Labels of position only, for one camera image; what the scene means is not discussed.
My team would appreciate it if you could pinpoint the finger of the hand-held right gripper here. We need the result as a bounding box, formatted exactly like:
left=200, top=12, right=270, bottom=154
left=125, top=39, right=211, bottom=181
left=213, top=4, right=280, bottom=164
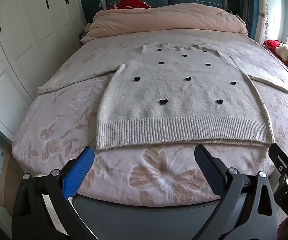
left=269, top=144, right=288, bottom=180

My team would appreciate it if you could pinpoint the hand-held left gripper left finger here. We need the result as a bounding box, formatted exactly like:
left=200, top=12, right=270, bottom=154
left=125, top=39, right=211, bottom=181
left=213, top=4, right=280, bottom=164
left=12, top=146, right=97, bottom=240

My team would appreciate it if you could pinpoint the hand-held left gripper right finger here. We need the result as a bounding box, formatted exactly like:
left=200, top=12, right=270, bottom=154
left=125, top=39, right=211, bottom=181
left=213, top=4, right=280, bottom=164
left=194, top=144, right=288, bottom=240

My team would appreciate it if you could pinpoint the cream sweater with black hearts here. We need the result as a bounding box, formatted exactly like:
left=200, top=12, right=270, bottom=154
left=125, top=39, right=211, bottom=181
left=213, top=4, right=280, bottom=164
left=37, top=42, right=288, bottom=151

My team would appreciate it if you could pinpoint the pink floral blanket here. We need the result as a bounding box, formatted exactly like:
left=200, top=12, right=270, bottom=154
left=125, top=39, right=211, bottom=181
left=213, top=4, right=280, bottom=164
left=12, top=31, right=288, bottom=207

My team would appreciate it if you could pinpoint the small red cloth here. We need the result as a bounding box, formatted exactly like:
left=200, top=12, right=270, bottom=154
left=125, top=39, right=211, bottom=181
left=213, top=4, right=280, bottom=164
left=262, top=40, right=282, bottom=53

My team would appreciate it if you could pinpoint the white wardrobe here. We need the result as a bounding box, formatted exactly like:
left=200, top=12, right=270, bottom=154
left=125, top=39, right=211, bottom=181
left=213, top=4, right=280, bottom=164
left=0, top=0, right=86, bottom=140

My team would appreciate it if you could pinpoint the pink duvet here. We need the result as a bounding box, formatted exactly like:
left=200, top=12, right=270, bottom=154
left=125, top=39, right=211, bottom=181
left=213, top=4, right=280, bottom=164
left=80, top=2, right=248, bottom=44

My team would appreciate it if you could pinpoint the grey curtain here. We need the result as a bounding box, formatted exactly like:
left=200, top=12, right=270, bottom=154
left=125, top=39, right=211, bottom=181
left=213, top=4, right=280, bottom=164
left=239, top=0, right=254, bottom=39

